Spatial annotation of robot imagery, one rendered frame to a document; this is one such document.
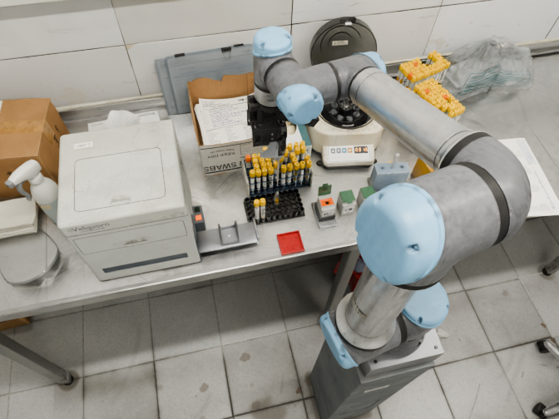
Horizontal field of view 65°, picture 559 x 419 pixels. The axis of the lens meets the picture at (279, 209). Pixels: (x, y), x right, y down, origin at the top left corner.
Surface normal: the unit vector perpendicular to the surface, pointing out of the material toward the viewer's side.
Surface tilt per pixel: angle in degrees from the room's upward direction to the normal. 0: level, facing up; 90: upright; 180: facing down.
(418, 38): 90
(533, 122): 0
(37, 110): 2
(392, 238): 83
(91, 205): 0
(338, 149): 25
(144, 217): 89
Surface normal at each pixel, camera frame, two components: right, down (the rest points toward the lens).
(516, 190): 0.35, -0.21
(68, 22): 0.23, 0.83
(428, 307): 0.18, -0.54
